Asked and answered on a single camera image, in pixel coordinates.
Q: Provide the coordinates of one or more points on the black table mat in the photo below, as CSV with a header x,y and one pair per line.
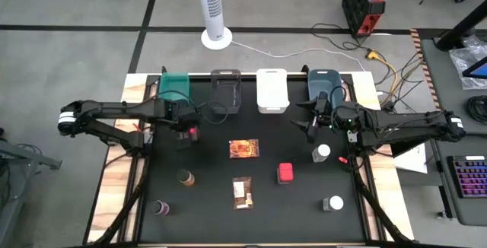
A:
x,y
213,225

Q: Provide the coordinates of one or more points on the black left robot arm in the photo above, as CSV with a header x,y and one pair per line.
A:
x,y
114,109

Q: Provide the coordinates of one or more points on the grey side desk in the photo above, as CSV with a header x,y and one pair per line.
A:
x,y
445,88

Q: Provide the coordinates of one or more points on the orange printed spice packet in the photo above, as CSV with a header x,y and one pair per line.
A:
x,y
244,148

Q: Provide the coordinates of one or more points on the small red tag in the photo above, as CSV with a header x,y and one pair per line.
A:
x,y
342,160

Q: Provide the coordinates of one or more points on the tablet screen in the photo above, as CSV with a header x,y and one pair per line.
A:
x,y
477,69

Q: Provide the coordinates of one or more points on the black metal table frame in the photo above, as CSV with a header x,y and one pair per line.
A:
x,y
121,207

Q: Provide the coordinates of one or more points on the white plastic bin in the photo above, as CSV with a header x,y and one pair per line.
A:
x,y
272,88

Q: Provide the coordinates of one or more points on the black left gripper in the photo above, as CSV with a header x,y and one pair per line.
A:
x,y
186,116

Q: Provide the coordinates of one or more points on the purple spice jar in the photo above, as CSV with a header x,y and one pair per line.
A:
x,y
161,207

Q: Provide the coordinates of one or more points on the black stand pole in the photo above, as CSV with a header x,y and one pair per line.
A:
x,y
462,25

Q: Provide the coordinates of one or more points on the white-lid spice jar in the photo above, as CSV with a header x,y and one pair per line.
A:
x,y
335,203
322,152

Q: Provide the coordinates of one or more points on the grey metal stand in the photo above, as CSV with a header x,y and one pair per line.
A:
x,y
23,156

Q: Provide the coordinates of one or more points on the teal plastic bin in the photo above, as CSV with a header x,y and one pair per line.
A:
x,y
173,84

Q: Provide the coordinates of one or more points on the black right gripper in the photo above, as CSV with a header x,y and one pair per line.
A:
x,y
338,116

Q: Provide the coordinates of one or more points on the backlit keyboard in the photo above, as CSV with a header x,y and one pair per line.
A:
x,y
471,177

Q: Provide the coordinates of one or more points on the blue-grey plastic bin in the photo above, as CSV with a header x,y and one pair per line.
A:
x,y
323,80

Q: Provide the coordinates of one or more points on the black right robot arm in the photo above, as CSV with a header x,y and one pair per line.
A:
x,y
399,122

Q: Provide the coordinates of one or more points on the grey translucent plastic bin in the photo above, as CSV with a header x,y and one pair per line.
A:
x,y
225,88

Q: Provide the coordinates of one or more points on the brown white-label spice packet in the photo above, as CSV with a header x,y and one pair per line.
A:
x,y
242,193

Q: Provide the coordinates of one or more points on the red black tool case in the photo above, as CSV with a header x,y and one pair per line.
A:
x,y
361,4

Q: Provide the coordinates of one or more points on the white paper sheet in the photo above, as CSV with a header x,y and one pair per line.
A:
x,y
412,160

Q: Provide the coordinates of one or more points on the clear plastic bag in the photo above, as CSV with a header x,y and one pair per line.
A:
x,y
462,59

